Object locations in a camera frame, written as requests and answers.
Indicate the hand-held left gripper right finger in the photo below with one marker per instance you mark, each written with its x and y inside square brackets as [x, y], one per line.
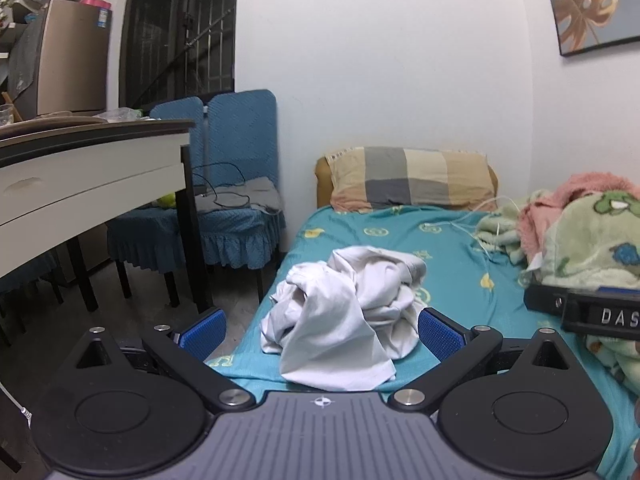
[442, 335]

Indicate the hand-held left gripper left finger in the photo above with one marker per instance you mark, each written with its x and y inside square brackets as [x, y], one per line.
[202, 334]

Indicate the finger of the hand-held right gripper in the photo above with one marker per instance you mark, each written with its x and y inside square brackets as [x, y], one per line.
[542, 300]

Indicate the white t-shirt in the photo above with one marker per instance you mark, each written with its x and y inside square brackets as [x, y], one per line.
[345, 320]

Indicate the green plush blanket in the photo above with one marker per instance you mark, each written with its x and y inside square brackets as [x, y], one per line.
[580, 240]

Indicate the bed with teal printed sheet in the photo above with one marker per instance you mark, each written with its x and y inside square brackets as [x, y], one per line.
[450, 260]

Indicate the pink plush blanket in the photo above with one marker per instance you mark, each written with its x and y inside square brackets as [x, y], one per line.
[575, 185]

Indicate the yellow-green plush toy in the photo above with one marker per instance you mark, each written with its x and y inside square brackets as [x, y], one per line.
[167, 201]

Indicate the grey cloth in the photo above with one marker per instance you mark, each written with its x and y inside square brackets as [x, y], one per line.
[260, 192]

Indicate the checkered pillow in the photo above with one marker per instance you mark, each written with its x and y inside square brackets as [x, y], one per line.
[400, 175]

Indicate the brown cushion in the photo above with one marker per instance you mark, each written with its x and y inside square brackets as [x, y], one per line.
[322, 185]

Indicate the blue covered chair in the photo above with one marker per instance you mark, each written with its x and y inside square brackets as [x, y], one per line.
[240, 125]
[175, 112]

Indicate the clear plastic bag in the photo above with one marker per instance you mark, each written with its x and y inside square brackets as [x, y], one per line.
[120, 115]

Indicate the glass cup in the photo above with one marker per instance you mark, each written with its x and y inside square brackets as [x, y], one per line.
[6, 115]

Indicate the dark window with grille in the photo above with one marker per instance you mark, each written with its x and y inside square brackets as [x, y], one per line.
[165, 35]

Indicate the cardboard box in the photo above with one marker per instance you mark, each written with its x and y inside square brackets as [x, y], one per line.
[75, 60]

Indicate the grey fabric cover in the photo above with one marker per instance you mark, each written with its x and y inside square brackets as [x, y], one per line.
[22, 65]

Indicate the pink lidded container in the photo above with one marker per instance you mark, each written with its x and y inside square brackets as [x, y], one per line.
[95, 2]

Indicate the leaf wall picture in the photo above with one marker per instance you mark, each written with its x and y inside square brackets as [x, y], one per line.
[585, 5]

